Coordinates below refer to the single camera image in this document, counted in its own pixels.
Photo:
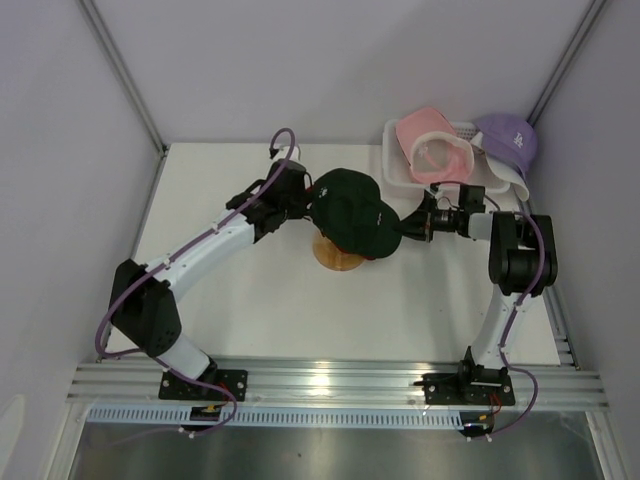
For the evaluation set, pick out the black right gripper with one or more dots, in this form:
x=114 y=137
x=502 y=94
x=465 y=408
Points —
x=421 y=224

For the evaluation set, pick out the wooden hat stand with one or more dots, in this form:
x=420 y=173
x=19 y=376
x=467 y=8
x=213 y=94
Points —
x=331 y=257

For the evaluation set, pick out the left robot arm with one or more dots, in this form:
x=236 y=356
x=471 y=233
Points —
x=144 y=300

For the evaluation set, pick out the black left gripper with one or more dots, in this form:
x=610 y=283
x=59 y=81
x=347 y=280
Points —
x=300 y=211

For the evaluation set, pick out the aluminium frame post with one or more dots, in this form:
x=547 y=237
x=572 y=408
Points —
x=570 y=53
x=116 y=62

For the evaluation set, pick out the white slotted cable duct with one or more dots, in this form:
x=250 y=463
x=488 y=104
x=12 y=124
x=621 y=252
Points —
x=413 y=419

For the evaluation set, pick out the lavender LA baseball cap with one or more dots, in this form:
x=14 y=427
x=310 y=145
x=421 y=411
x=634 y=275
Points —
x=509 y=138

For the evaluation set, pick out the left aluminium frame post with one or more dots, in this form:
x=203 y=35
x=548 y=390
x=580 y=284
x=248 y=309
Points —
x=116 y=62

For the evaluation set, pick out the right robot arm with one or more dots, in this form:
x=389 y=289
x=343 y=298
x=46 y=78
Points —
x=522 y=263

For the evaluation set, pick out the dark green NY baseball cap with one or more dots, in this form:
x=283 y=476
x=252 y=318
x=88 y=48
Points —
x=347 y=207

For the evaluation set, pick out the right aluminium frame post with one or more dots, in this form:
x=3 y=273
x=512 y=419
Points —
x=570 y=53

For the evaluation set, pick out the aluminium mounting rail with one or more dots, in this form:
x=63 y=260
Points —
x=333 y=384

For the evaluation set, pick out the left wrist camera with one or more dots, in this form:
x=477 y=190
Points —
x=292 y=153

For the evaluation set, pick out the white baseball cap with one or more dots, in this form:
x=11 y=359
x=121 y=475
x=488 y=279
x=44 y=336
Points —
x=505 y=173

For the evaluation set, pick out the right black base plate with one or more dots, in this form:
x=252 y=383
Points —
x=444 y=389

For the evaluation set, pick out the white perforated plastic basket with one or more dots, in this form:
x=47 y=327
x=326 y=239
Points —
x=396 y=171

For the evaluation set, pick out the pink baseball cap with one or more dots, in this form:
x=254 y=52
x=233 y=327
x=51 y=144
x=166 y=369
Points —
x=432 y=149

